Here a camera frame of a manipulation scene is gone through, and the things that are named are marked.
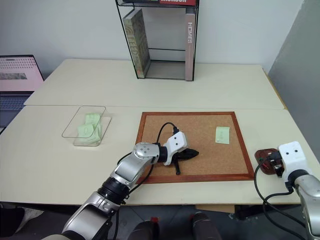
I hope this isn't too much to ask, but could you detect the laptop with pink screen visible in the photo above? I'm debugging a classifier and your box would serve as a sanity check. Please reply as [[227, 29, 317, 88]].
[[0, 54, 45, 132]]

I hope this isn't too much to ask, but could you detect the clear plastic box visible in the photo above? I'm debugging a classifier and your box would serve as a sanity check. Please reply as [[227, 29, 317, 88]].
[[61, 105, 112, 147]]

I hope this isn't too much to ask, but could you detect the black wire shelf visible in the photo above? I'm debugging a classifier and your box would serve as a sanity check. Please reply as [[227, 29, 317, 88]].
[[115, 0, 201, 82]]

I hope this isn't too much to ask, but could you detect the red book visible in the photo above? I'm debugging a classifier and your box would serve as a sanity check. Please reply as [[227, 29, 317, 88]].
[[159, 0, 196, 6]]

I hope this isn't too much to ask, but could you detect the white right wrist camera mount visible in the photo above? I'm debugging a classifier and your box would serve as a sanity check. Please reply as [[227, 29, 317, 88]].
[[278, 141, 313, 180]]

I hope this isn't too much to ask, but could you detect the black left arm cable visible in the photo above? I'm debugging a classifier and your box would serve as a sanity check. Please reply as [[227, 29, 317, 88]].
[[113, 121, 180, 205]]

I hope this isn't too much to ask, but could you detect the dark flat book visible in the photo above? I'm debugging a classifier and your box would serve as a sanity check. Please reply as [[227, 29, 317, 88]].
[[121, 0, 160, 4]]

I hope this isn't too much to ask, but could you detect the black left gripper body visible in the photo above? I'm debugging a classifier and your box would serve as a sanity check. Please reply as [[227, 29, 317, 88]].
[[171, 149, 189, 163]]

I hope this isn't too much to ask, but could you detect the grey partition panel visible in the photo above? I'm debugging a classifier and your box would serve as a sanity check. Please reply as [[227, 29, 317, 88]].
[[267, 0, 320, 176]]

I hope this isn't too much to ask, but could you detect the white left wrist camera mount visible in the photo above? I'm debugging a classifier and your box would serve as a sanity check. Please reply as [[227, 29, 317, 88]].
[[161, 132, 189, 166]]

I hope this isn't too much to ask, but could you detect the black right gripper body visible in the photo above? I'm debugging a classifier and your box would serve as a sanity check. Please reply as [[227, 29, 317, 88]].
[[271, 153, 286, 178]]

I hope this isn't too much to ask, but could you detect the wood-framed cork board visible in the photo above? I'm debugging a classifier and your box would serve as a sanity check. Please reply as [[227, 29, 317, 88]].
[[136, 111, 254, 185]]

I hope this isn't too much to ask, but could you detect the patterned olive book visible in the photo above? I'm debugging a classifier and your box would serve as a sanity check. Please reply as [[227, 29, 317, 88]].
[[122, 8, 151, 78]]

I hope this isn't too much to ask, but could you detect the dark brown tray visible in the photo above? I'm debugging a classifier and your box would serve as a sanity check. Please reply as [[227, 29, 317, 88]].
[[254, 147, 282, 176]]

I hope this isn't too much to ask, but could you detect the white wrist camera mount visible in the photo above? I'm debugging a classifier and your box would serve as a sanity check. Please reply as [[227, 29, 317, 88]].
[[278, 141, 313, 180], [161, 132, 189, 166]]

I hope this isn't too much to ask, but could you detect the pink HOMES book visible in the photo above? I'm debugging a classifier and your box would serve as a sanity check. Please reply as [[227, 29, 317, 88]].
[[184, 7, 196, 82]]

